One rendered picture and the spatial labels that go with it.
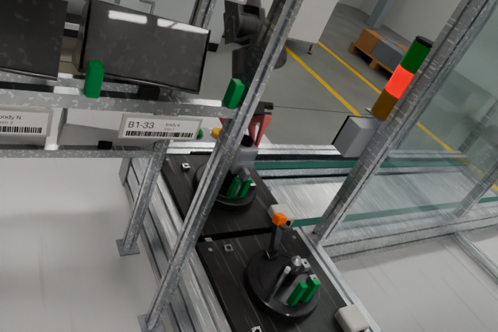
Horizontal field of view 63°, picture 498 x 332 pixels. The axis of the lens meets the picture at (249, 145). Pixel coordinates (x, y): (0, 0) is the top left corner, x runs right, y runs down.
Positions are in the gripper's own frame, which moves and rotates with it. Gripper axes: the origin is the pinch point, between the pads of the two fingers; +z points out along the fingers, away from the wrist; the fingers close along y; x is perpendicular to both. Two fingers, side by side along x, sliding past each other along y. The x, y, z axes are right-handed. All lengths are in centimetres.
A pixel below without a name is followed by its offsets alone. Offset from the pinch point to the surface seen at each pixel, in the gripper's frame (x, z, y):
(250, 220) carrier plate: 1.2, 15.2, 2.4
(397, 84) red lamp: -23.9, -11.2, 16.8
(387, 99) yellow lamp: -21.8, -8.7, 16.8
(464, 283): -8, 36, 69
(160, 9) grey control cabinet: 281, -135, 92
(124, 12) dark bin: -27.4, -12.4, -33.2
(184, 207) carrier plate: 4.9, 12.2, -10.8
